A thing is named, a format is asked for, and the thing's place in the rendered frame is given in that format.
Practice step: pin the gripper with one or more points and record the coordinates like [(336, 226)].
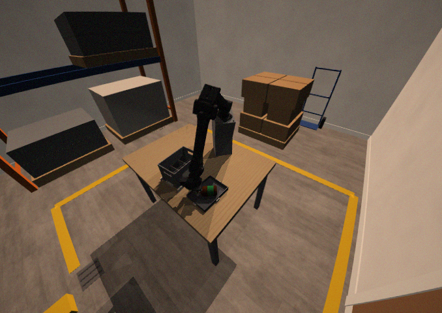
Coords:
[(198, 186)]

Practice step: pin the orange-brown bottle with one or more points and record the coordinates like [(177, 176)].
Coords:
[(209, 190)]

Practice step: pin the black crate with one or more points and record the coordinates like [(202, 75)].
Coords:
[(176, 165)]

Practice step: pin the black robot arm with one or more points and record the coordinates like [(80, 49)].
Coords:
[(205, 108)]

